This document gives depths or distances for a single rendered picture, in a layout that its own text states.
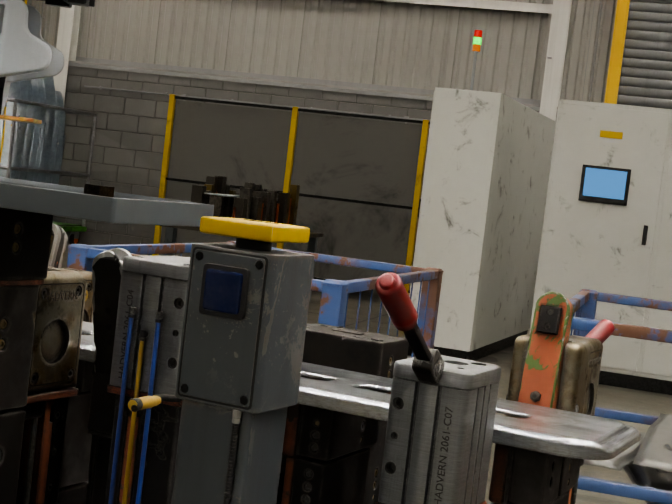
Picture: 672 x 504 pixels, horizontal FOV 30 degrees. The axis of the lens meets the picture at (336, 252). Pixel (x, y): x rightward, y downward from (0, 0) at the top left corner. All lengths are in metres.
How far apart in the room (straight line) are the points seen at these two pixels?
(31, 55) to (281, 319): 0.30
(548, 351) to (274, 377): 0.48
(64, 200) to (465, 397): 0.34
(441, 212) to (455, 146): 0.49
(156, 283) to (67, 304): 0.16
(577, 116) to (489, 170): 0.73
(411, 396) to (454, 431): 0.04
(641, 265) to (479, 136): 1.48
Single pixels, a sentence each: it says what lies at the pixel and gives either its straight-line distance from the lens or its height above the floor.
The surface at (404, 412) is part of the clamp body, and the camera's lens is 1.00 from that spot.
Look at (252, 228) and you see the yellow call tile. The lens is 0.88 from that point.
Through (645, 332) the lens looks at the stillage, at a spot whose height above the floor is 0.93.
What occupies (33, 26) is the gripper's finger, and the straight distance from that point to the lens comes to 1.08.
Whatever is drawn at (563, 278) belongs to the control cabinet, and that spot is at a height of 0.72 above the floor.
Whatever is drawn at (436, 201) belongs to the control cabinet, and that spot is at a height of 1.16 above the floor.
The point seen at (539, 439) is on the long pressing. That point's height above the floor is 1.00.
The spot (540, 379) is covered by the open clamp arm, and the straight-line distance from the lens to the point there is 1.31.
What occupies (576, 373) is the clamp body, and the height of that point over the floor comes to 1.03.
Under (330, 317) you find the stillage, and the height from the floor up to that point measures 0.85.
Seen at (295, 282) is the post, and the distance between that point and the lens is 0.90.
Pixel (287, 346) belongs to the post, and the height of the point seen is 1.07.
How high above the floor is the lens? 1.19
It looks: 3 degrees down
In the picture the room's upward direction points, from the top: 7 degrees clockwise
